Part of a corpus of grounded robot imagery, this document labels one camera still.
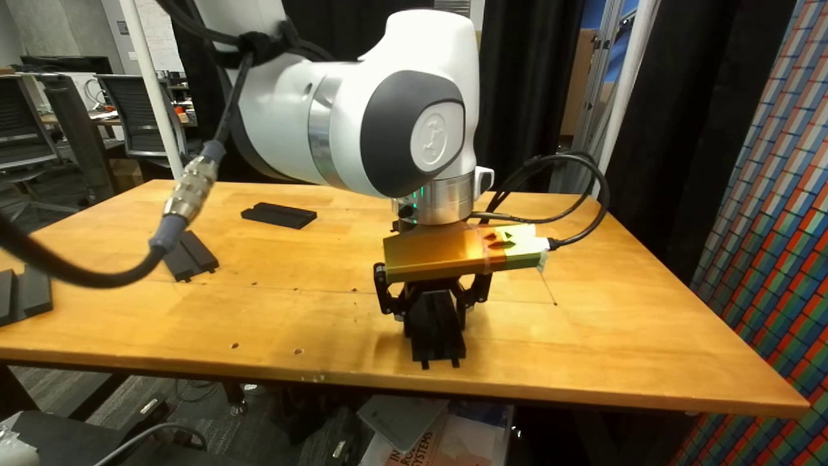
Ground short black track piece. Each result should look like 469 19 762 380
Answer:
241 203 316 230

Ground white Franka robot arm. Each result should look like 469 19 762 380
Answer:
157 0 495 365

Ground yellow wrist camera box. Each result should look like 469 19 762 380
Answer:
383 223 548 283

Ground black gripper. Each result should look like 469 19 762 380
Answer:
373 261 491 369

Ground black track piece front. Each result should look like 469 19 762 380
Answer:
0 265 52 327

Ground black curtain right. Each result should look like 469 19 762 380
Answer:
477 0 797 280

